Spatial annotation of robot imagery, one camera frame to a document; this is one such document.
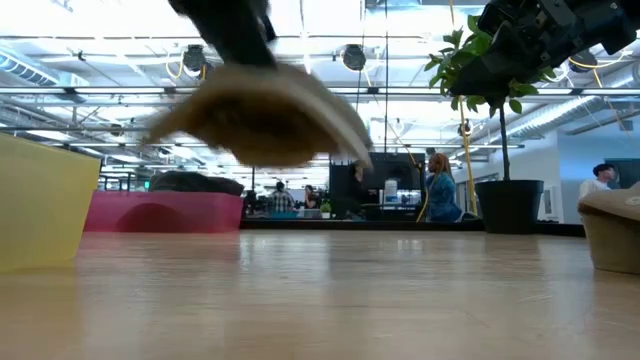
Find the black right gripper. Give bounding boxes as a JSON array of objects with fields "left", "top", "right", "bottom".
[{"left": 449, "top": 0, "right": 640, "bottom": 99}]

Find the tan baseball cap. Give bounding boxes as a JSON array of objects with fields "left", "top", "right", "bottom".
[
  {"left": 577, "top": 180, "right": 640, "bottom": 275},
  {"left": 144, "top": 62, "right": 375, "bottom": 170}
]

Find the black baseball cap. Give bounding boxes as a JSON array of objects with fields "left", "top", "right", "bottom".
[{"left": 148, "top": 170, "right": 246, "bottom": 197}]

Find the green leafy plant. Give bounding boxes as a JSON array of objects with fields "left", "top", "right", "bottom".
[{"left": 424, "top": 13, "right": 559, "bottom": 182}]

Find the yellow pole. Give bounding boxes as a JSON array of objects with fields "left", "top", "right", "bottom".
[{"left": 457, "top": 97, "right": 479, "bottom": 216}]

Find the person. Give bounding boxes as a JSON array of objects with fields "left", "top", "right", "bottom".
[
  {"left": 344, "top": 162, "right": 374, "bottom": 221},
  {"left": 578, "top": 162, "right": 618, "bottom": 199},
  {"left": 271, "top": 180, "right": 297, "bottom": 215},
  {"left": 302, "top": 184, "right": 322, "bottom": 210},
  {"left": 424, "top": 152, "right": 464, "bottom": 224}
]

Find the black plant pot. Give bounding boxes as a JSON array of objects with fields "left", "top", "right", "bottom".
[{"left": 473, "top": 178, "right": 545, "bottom": 235}]

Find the red plastic tray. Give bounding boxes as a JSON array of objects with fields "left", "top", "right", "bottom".
[{"left": 83, "top": 191, "right": 245, "bottom": 234}]

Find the yellow plastic tray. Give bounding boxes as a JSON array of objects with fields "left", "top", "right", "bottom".
[{"left": 0, "top": 132, "right": 102, "bottom": 275}]

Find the silver ventilation duct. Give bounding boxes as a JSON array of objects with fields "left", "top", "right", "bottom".
[
  {"left": 499, "top": 92, "right": 640, "bottom": 144},
  {"left": 0, "top": 47, "right": 91, "bottom": 89}
]

